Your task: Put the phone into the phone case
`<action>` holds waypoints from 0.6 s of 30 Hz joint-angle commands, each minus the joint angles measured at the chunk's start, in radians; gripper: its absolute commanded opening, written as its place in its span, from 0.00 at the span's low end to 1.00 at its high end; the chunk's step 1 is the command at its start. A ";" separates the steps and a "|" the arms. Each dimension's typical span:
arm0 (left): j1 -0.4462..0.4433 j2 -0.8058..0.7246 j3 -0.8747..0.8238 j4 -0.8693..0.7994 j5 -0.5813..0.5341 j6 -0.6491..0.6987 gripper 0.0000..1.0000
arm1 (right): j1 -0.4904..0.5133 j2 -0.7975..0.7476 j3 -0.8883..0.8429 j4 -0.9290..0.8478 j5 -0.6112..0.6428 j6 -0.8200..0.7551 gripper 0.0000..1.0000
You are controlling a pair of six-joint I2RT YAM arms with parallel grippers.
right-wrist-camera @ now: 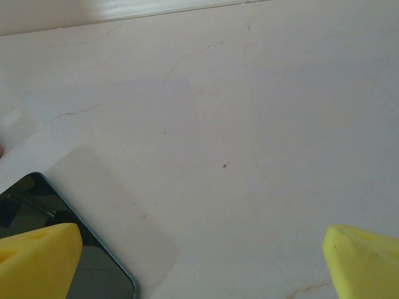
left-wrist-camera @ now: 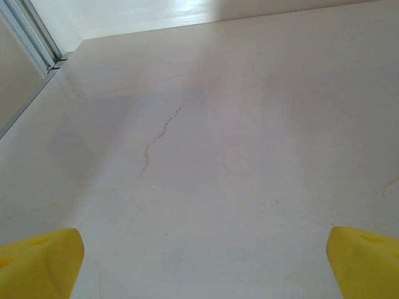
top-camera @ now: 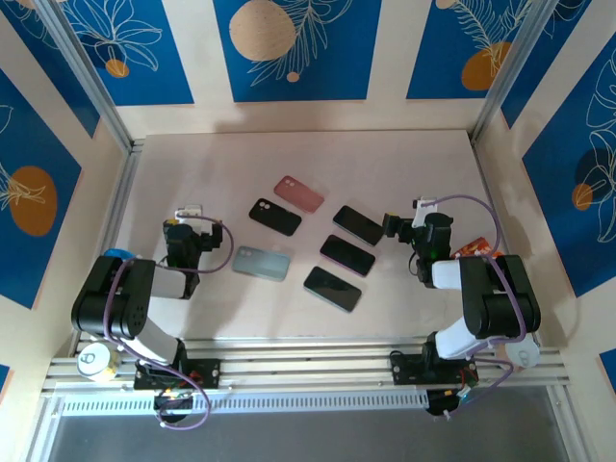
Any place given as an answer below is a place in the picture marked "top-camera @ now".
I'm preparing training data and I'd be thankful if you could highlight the black smartphone green edge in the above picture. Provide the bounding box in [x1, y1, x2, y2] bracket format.
[332, 205, 385, 246]

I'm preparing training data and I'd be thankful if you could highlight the black smartphone purple edge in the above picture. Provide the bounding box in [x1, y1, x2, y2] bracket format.
[320, 234, 376, 277]

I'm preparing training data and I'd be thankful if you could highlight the grey-blue phone case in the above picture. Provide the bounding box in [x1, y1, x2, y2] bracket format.
[231, 245, 292, 283]

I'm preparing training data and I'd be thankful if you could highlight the black phone case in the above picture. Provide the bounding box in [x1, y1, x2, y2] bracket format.
[248, 197, 303, 238]

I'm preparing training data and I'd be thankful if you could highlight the black smartphone teal edge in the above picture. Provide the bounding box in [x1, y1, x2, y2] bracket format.
[303, 266, 363, 313]

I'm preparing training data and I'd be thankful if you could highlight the pink phone case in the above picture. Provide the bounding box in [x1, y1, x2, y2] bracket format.
[273, 174, 324, 213]

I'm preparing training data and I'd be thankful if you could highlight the black base plate left arm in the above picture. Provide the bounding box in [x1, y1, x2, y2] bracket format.
[133, 358, 221, 391]

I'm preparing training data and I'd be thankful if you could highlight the black base plate right arm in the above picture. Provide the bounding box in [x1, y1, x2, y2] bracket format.
[390, 353, 480, 386]

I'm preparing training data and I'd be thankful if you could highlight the orange snack bag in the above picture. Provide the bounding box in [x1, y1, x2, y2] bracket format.
[449, 235, 504, 259]

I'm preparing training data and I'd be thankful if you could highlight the yellow drink can silver lid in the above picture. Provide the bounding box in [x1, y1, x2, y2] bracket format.
[75, 342, 121, 384]

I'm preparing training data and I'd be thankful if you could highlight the paper cup with white lid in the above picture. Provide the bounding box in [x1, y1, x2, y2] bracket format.
[502, 334, 541, 372]

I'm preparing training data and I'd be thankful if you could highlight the black electronics board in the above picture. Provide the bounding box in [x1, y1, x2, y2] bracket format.
[425, 384, 477, 419]
[152, 388, 197, 425]

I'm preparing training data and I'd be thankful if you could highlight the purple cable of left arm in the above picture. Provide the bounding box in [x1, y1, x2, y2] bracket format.
[102, 216, 236, 430]

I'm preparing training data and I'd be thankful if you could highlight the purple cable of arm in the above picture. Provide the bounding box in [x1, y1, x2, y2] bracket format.
[102, 216, 236, 430]
[423, 193, 528, 421]

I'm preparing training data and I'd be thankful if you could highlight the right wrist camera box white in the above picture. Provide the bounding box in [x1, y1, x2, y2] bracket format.
[412, 195, 440, 228]

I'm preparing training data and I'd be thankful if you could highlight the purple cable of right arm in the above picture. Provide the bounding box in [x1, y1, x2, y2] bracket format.
[423, 193, 528, 421]

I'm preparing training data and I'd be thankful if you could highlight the aluminium side rail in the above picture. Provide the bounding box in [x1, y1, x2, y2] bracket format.
[71, 138, 145, 357]
[469, 134, 540, 347]

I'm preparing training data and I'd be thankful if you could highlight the aluminium rail frame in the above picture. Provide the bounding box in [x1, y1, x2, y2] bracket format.
[40, 336, 574, 398]

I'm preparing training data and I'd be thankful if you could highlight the white slotted cable duct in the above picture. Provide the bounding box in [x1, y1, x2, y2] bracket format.
[60, 390, 429, 418]

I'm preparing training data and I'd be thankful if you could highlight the aluminium corner post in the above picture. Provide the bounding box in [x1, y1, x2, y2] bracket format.
[471, 0, 559, 143]
[36, 0, 135, 150]

